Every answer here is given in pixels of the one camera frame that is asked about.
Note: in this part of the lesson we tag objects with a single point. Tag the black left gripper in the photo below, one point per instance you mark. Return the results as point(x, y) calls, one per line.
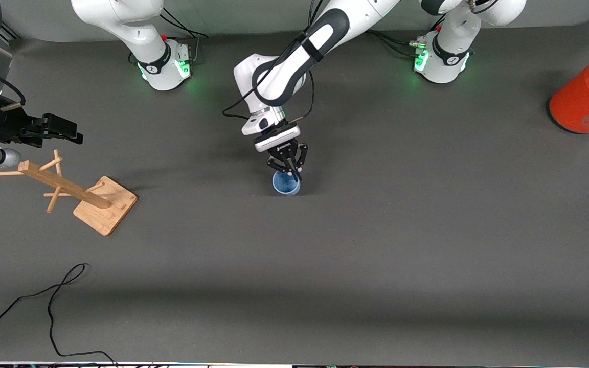
point(285, 151)

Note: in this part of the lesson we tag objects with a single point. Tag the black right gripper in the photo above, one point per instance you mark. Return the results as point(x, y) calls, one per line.
point(10, 125)

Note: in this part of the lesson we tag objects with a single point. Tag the light blue cup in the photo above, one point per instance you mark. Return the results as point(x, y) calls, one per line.
point(284, 188)

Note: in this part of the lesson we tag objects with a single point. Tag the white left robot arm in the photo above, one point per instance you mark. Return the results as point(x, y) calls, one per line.
point(284, 76)

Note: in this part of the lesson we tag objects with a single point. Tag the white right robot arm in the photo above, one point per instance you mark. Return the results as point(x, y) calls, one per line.
point(161, 71)

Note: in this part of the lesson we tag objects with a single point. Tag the wooden cup rack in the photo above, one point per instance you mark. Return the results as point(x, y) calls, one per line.
point(105, 209)

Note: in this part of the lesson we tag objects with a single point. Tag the grey table cover cloth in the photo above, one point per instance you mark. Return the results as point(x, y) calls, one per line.
point(376, 255)

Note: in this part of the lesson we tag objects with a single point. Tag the orange cylinder container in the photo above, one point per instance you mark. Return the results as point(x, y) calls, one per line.
point(581, 102)

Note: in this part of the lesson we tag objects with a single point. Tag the aluminium frame rail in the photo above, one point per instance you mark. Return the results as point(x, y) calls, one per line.
point(10, 33)

